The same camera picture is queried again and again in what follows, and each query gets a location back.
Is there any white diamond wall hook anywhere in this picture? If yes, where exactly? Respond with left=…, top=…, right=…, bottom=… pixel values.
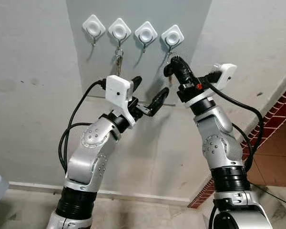
left=134, top=21, right=158, bottom=52
left=82, top=14, right=106, bottom=47
left=108, top=18, right=132, bottom=49
left=161, top=24, right=185, bottom=53

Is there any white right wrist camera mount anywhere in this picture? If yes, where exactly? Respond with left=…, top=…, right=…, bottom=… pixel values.
left=214, top=63, right=238, bottom=92

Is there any thin black floor cable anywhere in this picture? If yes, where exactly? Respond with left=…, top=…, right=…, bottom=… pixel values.
left=253, top=184, right=286, bottom=207

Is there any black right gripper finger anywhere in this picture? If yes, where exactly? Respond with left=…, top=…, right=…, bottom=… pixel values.
left=180, top=57, right=197, bottom=89
left=163, top=57, right=186, bottom=83

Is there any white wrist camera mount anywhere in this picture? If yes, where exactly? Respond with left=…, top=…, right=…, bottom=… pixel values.
left=105, top=75, right=137, bottom=130
left=214, top=63, right=238, bottom=92

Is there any key ring with clear tag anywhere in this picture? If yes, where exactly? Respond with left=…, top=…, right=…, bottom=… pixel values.
left=165, top=47, right=175, bottom=89

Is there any grey wall panel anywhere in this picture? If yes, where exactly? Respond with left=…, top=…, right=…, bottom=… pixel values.
left=66, top=0, right=213, bottom=104

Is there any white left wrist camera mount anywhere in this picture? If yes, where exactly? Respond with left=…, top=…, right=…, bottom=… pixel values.
left=105, top=75, right=137, bottom=130

